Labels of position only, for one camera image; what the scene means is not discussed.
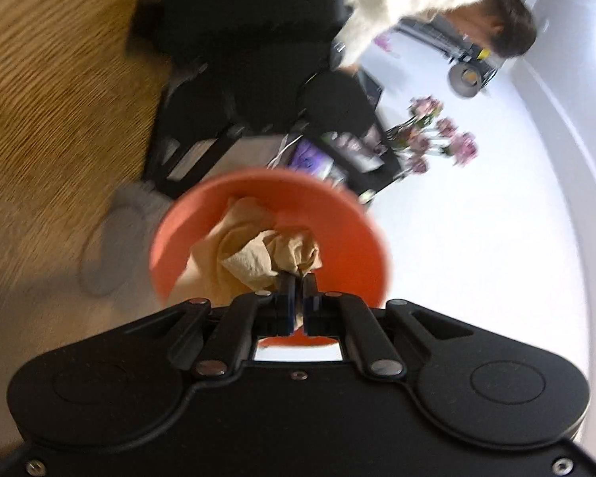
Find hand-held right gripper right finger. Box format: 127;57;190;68
303;275;472;379

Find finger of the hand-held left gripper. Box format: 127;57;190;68
146;60;259;200

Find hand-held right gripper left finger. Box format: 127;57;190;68
129;275;297;377

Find brown paper towel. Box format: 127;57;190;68
171;196;323;309

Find orange footed bowl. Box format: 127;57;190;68
149;168;392;349

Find purple tissue pack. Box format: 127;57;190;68
290;138;335;177

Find dried pink roses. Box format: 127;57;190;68
387;95;479;176

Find grey round appliance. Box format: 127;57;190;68
397;15;502;100

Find person's head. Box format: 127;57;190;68
449;0;538;59

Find black picture frame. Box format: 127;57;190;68
323;126;401;204

